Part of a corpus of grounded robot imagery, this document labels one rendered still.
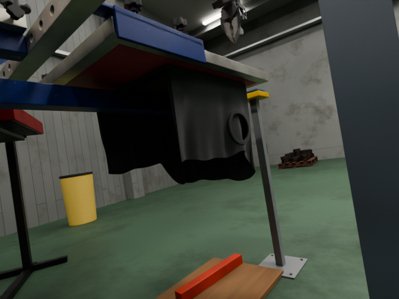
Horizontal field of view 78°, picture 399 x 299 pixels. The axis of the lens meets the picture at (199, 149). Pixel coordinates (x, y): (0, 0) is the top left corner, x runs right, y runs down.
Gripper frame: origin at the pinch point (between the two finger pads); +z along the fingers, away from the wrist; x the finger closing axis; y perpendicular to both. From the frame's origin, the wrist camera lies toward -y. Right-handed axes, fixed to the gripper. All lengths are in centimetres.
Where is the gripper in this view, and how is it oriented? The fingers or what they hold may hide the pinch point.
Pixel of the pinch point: (233, 39)
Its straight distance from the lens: 106.7
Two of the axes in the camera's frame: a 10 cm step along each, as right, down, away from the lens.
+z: 1.5, 9.9, -0.2
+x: -7.6, 1.3, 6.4
